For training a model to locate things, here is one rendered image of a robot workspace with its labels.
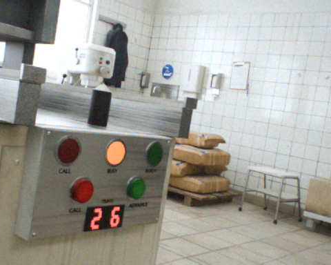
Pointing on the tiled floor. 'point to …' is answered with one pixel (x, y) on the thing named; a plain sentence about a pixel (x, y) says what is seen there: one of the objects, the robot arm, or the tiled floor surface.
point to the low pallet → (191, 199)
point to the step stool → (274, 189)
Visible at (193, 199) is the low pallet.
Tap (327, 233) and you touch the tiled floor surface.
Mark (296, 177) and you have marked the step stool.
